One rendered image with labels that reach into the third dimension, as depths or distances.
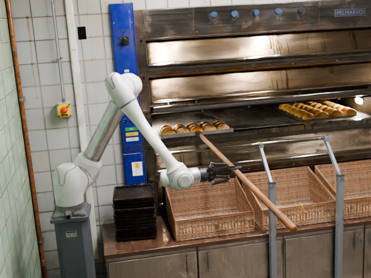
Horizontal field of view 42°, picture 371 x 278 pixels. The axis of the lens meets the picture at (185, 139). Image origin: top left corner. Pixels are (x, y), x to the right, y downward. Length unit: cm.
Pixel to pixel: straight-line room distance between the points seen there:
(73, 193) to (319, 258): 181
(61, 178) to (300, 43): 204
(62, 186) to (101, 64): 109
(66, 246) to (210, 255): 102
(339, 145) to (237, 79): 100
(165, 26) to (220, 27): 40
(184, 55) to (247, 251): 144
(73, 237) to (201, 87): 146
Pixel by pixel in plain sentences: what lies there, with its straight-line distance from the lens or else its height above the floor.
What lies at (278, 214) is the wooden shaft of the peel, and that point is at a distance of 210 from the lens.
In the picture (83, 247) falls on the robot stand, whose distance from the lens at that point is 284.
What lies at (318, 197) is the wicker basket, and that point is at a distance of 384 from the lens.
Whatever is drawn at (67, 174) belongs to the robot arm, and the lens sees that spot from 273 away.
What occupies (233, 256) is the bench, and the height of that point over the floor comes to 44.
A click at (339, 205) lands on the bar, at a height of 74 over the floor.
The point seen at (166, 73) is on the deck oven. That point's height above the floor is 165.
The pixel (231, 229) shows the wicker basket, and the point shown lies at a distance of 338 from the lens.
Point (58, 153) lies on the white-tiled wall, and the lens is 360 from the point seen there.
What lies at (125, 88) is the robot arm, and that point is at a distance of 256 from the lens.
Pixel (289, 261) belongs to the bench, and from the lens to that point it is 357.
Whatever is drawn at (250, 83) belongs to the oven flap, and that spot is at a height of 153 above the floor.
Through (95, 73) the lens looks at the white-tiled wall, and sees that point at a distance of 350.
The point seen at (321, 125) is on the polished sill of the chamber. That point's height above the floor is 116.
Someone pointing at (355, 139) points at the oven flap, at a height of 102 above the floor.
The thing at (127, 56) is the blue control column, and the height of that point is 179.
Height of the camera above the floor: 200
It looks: 13 degrees down
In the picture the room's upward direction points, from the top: 3 degrees counter-clockwise
